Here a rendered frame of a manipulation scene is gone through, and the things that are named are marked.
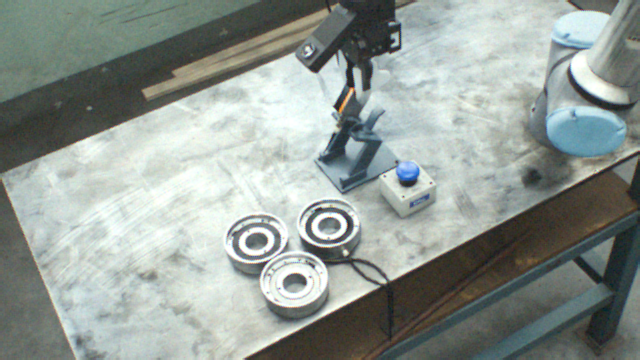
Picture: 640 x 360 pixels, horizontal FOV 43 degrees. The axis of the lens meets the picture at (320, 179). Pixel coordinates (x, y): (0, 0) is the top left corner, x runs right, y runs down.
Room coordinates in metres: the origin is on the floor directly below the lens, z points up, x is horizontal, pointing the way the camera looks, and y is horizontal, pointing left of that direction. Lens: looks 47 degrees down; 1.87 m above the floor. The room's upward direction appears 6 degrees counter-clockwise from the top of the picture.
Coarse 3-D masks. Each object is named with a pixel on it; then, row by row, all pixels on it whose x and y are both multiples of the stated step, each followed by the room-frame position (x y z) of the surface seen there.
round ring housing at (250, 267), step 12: (252, 216) 0.90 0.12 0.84; (264, 216) 0.90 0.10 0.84; (228, 228) 0.88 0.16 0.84; (240, 228) 0.88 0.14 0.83; (276, 228) 0.87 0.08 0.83; (228, 240) 0.86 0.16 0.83; (240, 240) 0.86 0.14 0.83; (252, 240) 0.87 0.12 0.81; (264, 240) 0.87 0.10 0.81; (288, 240) 0.85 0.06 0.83; (228, 252) 0.83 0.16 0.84; (252, 252) 0.83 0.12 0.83; (264, 252) 0.83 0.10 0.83; (276, 252) 0.81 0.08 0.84; (240, 264) 0.81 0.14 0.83; (252, 264) 0.80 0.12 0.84; (264, 264) 0.80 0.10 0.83
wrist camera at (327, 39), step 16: (336, 16) 1.02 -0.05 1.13; (352, 16) 1.01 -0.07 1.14; (320, 32) 1.01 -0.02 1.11; (336, 32) 0.99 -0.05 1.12; (352, 32) 1.00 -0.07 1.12; (304, 48) 1.00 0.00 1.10; (320, 48) 0.98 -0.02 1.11; (336, 48) 0.99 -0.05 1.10; (304, 64) 0.97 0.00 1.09; (320, 64) 0.97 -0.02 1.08
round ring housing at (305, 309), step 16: (288, 256) 0.81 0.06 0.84; (304, 256) 0.80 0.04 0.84; (272, 272) 0.78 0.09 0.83; (288, 272) 0.78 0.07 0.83; (304, 272) 0.78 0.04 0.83; (320, 272) 0.78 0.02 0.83; (320, 288) 0.74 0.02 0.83; (272, 304) 0.72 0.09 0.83; (304, 304) 0.71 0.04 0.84; (320, 304) 0.72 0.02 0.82
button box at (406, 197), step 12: (396, 168) 0.97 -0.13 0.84; (420, 168) 0.96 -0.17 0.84; (384, 180) 0.94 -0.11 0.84; (396, 180) 0.94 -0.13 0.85; (420, 180) 0.93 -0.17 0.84; (432, 180) 0.93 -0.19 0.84; (384, 192) 0.94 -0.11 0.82; (396, 192) 0.91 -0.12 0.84; (408, 192) 0.91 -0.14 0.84; (420, 192) 0.91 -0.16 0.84; (432, 192) 0.92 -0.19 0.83; (396, 204) 0.90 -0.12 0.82; (408, 204) 0.89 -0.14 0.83; (420, 204) 0.90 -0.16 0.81
